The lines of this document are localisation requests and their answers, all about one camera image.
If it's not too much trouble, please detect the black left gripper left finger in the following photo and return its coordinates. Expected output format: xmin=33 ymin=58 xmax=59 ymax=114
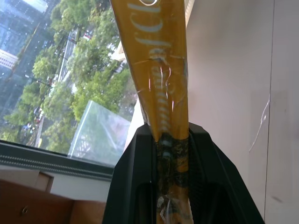
xmin=102 ymin=124 xmax=157 ymax=224

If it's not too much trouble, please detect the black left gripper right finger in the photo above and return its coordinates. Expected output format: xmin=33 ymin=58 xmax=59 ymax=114
xmin=187 ymin=122 xmax=266 ymax=224

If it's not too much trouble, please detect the yellow plastic snack packet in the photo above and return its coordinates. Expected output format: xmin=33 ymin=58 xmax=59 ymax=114
xmin=110 ymin=0 xmax=194 ymax=224

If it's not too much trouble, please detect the wooden bookshelf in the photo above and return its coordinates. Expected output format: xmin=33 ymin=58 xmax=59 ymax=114
xmin=0 ymin=169 xmax=107 ymax=224

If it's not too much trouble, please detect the grey window frame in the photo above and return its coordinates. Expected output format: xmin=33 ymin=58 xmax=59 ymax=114
xmin=0 ymin=139 xmax=115 ymax=182

